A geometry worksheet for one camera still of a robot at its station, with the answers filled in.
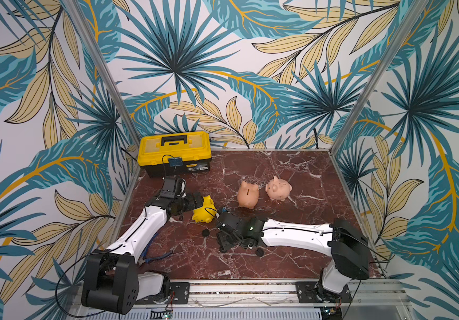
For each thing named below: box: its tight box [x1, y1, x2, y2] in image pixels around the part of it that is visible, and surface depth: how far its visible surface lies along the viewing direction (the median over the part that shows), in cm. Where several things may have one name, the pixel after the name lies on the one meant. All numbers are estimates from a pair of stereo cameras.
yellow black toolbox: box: [137, 131, 213, 178], surface depth 100 cm
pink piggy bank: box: [264, 175, 293, 202], surface depth 96 cm
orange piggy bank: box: [236, 180, 260, 210], surface depth 93 cm
